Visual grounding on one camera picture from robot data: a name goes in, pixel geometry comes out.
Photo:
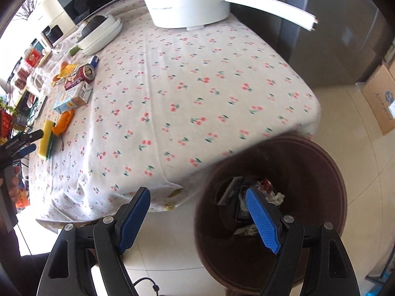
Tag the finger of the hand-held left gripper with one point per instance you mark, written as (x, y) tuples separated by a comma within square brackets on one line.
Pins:
[(31, 136), (27, 150)]

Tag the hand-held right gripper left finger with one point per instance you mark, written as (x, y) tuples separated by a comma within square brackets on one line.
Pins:
[(132, 222)]

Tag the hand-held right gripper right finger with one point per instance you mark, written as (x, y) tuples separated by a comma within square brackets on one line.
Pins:
[(262, 222)]

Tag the yellow sponge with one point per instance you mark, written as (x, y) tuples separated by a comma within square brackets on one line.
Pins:
[(46, 141)]

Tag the white paper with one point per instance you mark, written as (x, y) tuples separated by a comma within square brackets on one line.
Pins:
[(276, 199)]

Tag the black plastic tray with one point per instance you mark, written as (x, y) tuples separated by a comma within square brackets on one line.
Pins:
[(237, 197)]

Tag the red soda can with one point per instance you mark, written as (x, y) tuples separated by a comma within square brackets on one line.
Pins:
[(266, 185)]

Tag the brown trash bin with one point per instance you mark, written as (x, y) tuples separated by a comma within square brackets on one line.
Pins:
[(308, 172)]

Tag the person's left hand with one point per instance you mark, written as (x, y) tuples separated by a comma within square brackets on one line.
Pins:
[(14, 188)]

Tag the red snack packets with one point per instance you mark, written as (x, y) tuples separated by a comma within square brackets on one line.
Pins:
[(6, 123)]

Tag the white kitchen scale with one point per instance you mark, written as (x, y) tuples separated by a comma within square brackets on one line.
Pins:
[(39, 106)]

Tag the orange peel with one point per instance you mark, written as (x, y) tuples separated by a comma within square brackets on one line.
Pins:
[(63, 121)]

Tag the orange packet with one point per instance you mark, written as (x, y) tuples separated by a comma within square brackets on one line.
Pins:
[(22, 198)]

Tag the blue and white carton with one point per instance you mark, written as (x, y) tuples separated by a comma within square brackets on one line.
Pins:
[(74, 98)]

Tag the red drink can with figure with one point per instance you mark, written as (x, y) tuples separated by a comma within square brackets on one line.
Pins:
[(77, 78)]

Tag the yellow snack packet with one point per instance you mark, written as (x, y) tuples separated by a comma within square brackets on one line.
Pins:
[(69, 69)]

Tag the person's dark trousers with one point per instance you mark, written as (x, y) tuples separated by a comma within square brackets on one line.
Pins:
[(12, 243)]

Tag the small green vegetable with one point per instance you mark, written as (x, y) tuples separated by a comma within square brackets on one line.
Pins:
[(75, 51)]

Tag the blue tube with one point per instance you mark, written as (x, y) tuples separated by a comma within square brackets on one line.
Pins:
[(94, 61)]

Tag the cherry-printed tablecloth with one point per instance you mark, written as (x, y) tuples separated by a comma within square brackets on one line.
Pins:
[(185, 114)]

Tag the glass vase with branches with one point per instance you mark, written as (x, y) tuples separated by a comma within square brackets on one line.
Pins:
[(26, 10)]

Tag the white bowl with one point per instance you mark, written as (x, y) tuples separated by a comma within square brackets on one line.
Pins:
[(101, 32)]

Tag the dark green squash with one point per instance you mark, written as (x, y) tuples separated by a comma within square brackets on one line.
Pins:
[(92, 24)]

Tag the black microwave oven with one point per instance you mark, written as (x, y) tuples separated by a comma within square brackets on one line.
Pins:
[(77, 0)]

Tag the cardboard box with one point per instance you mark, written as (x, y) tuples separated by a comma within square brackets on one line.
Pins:
[(379, 98)]

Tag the grey refrigerator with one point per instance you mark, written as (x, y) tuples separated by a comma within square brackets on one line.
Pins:
[(324, 37)]

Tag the white electric pot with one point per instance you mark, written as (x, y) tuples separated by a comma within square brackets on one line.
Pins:
[(191, 3)]

